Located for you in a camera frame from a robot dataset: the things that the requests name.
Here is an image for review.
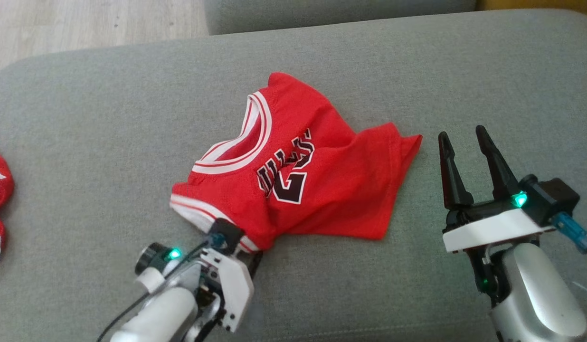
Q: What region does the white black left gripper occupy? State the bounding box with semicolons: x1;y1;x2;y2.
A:
134;242;263;333

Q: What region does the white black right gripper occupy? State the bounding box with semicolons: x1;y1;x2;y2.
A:
438;125;555;304

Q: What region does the red basketball jersey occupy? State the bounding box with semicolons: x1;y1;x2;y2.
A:
170;72;423;252

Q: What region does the grey sofa seat cushion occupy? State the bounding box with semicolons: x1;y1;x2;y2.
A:
0;9;587;342

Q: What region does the yellow cushion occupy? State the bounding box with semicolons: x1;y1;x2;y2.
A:
476;0;587;19

